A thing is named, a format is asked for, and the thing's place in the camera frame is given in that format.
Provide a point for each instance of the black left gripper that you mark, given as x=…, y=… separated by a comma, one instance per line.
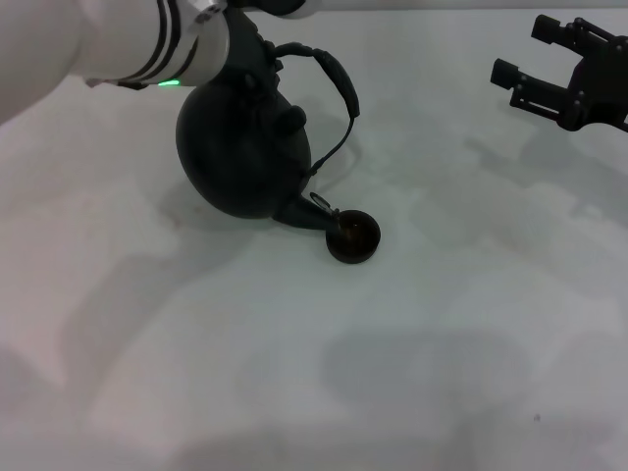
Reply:
x=245, y=49

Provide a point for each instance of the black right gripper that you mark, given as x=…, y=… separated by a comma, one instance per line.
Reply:
x=608, y=88

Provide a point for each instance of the black cast iron teapot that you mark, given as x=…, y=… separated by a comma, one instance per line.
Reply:
x=235, y=162

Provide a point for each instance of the dark brown teacup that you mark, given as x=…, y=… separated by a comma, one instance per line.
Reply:
x=353, y=240

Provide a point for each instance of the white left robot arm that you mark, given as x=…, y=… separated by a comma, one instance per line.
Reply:
x=98, y=44

